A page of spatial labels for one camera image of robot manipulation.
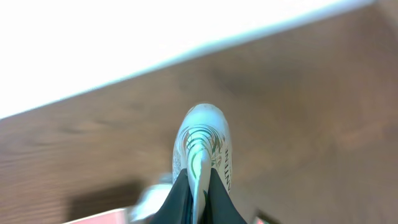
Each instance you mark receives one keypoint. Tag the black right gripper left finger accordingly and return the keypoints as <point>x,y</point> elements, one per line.
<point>177,208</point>

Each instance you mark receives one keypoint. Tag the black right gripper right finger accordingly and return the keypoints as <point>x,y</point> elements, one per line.
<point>219,208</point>

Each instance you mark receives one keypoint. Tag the clear bottle white cap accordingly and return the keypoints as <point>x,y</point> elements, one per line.
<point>151,200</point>

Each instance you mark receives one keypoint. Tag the white shampoo tube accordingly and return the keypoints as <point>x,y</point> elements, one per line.
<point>203,143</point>

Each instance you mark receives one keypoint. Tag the green white soap box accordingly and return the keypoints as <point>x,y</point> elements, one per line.
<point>262,218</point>

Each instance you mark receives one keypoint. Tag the white box pink interior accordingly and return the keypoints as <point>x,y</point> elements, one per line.
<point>116,216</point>

